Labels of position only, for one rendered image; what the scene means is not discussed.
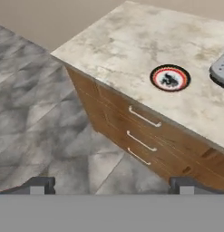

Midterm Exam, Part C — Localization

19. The black red white round saucer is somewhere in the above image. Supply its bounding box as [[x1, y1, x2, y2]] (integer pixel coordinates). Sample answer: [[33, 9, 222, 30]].
[[149, 63, 192, 92]]

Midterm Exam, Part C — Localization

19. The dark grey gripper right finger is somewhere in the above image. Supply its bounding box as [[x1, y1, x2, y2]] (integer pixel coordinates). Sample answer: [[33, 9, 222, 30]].
[[169, 176, 224, 196]]

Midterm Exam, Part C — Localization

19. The wooden drawer front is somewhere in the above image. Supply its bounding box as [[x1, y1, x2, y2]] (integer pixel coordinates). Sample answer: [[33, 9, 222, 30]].
[[96, 84, 211, 159], [100, 110, 194, 176], [104, 126, 178, 183]]

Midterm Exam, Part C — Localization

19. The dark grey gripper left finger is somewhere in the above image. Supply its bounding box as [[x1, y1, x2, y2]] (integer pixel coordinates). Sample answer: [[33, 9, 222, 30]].
[[0, 176, 56, 196]]

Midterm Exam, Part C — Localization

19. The brown wooden counter cabinet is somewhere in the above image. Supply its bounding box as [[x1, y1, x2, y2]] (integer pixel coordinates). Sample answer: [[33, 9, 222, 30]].
[[64, 64, 224, 193]]

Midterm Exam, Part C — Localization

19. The white drawer handle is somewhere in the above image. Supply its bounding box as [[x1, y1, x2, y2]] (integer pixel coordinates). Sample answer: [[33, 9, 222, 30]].
[[126, 130, 159, 152], [126, 147, 152, 167], [128, 105, 162, 128]]

